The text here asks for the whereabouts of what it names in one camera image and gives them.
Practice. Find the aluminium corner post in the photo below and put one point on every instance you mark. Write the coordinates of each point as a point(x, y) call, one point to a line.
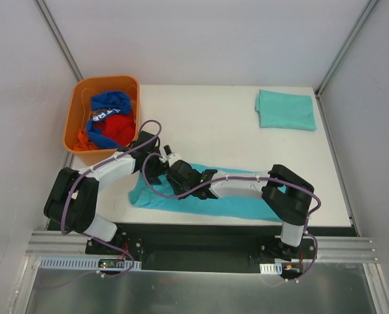
point(58, 37)
point(355, 30)

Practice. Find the left aluminium corner post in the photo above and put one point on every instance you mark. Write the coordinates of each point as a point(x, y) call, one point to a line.
point(58, 37)

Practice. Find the right aluminium corner post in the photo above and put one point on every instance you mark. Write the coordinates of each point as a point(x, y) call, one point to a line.
point(355, 30)

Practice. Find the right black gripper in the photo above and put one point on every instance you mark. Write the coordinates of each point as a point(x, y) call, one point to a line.
point(175, 180)

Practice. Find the red t shirt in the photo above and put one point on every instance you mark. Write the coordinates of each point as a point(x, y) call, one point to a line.
point(118, 127)

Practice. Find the right white cable duct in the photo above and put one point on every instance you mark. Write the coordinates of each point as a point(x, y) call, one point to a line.
point(271, 269)

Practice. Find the light blue t shirt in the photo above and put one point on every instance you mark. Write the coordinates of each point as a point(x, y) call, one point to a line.
point(238, 207)

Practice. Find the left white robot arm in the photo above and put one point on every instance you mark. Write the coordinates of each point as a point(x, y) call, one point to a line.
point(73, 198)

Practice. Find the left white cable duct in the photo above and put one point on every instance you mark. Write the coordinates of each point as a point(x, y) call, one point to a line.
point(70, 263)

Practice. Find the white cable duct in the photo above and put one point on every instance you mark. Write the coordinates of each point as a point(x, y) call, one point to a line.
point(271, 269)
point(70, 263)

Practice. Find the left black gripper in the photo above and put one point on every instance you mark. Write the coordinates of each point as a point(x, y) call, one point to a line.
point(158, 168)

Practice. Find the orange plastic bin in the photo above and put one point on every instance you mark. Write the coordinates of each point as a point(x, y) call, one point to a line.
point(80, 108)

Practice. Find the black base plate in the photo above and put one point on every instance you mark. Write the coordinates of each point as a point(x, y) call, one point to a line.
point(202, 248)

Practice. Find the orange t shirt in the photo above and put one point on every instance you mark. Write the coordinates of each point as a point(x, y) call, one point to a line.
point(83, 142)

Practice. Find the royal blue t shirt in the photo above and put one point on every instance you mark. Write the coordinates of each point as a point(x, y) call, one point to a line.
point(102, 106)

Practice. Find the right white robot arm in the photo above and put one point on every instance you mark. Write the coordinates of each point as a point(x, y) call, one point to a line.
point(285, 193)

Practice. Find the folded teal t shirt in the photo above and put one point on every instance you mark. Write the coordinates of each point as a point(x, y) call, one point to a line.
point(286, 111)

